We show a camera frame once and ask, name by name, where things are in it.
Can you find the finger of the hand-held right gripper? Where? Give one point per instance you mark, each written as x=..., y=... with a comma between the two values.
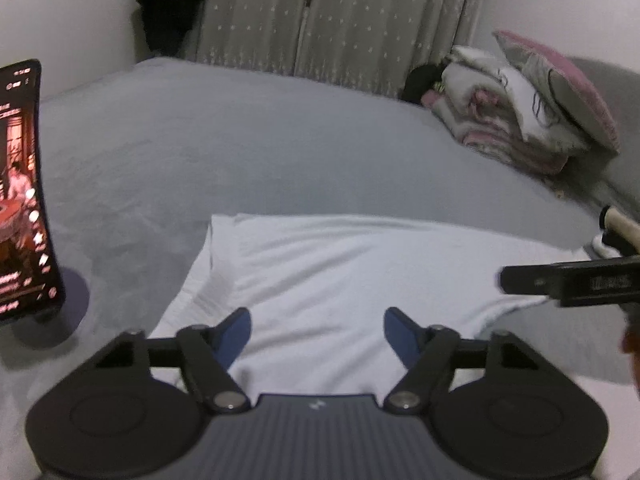
x=530, y=280

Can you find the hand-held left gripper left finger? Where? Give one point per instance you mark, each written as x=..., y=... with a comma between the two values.
x=235, y=332

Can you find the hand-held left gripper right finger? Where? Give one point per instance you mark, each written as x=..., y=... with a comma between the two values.
x=402, y=332

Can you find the white long-sleeve shirt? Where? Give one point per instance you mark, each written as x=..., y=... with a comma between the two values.
x=350, y=270

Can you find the dark hanging clothes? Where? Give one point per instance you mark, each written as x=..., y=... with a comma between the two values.
x=170, y=5

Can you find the person's right hand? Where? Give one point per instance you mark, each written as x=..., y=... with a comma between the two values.
x=634, y=350

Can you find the folded floral quilt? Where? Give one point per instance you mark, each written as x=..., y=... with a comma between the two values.
x=480, y=125

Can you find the white flower-outline pillow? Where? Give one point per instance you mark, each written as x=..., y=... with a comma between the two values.
x=530, y=110

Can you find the pink and grey pillow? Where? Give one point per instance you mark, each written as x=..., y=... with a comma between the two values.
x=565, y=75

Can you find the black cloth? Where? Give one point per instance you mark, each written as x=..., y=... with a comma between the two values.
x=420, y=82

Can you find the smartphone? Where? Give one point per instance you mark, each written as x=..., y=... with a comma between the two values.
x=25, y=185

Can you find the grey star-print curtain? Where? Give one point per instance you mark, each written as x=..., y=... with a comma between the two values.
x=250, y=15
x=375, y=25

